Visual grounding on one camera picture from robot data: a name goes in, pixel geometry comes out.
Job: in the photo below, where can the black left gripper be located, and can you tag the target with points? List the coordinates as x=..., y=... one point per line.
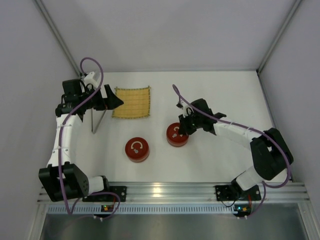
x=105, y=97

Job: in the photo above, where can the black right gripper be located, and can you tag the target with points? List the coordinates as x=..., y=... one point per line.
x=188, y=124

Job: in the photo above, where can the red lid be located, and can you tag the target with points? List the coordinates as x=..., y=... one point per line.
x=136, y=142
x=172, y=133

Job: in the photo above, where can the steel bowl red base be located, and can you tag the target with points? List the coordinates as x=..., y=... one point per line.
x=137, y=155
x=177, y=144

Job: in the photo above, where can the steel tongs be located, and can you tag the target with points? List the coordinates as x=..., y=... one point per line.
x=96, y=118

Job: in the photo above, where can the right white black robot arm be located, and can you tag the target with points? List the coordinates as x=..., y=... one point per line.
x=269, y=151

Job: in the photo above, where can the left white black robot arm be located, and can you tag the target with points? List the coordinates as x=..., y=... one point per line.
x=61, y=178

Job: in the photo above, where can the bamboo serving mat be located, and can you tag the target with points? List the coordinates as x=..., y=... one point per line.
x=136, y=103

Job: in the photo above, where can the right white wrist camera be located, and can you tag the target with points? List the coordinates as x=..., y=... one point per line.
x=186, y=109

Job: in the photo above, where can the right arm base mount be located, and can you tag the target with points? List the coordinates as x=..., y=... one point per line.
x=229, y=192

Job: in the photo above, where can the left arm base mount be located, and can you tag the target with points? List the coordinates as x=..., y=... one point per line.
x=115, y=193

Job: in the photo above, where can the white slotted cable duct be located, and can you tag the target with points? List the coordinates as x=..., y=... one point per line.
x=153, y=209

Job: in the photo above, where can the left aluminium corner post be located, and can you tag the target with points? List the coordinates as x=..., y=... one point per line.
x=42, y=9

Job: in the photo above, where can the aluminium corner post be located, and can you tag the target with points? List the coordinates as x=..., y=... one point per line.
x=42, y=9
x=288, y=17

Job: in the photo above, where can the aluminium front frame rail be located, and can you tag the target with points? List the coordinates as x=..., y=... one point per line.
x=203, y=193

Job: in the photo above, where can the right aluminium corner post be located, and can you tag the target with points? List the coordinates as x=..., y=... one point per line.
x=288, y=17

